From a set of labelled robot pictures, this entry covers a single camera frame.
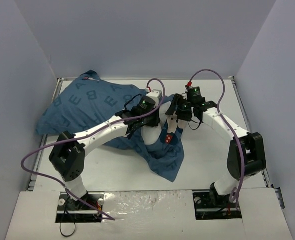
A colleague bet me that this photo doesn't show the white pillow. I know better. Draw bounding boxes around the white pillow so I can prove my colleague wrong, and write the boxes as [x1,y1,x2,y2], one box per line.
[141,102,187,146]

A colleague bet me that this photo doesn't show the blue cartoon letter pillowcase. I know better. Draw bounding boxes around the blue cartoon letter pillowcase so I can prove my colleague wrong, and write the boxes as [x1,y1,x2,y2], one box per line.
[35,70,185,182]

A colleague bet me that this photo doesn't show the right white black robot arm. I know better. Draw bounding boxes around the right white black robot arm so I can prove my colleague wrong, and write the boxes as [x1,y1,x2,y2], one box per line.
[165,86,267,207]

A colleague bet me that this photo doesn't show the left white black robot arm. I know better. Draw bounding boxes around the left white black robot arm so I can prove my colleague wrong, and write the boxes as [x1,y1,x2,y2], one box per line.
[49,90,162,209]

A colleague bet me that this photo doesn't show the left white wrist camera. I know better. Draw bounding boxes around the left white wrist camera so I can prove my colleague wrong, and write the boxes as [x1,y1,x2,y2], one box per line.
[145,87,163,107]

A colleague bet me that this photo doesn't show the right aluminium table rail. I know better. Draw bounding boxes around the right aluminium table rail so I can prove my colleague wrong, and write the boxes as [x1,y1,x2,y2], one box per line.
[229,76,285,210]

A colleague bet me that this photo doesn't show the aluminium table rail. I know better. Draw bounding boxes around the aluminium table rail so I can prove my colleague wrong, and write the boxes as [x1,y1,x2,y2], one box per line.
[229,76,285,210]
[27,78,65,192]

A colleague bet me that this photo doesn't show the left aluminium table rail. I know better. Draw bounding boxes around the left aluminium table rail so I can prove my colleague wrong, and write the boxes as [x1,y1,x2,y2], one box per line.
[27,78,65,192]

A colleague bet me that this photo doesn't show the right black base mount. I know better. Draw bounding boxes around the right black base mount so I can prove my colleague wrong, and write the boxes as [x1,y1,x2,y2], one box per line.
[192,190,242,221]

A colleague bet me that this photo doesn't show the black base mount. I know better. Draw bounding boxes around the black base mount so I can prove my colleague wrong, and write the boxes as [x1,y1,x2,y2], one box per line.
[192,190,242,221]
[55,192,105,223]

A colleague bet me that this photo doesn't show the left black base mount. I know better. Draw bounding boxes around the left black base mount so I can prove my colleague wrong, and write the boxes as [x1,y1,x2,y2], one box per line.
[55,192,105,223]

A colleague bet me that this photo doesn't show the black thin cable loop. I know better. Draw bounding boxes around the black thin cable loop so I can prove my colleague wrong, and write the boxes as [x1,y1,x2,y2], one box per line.
[59,208,77,237]

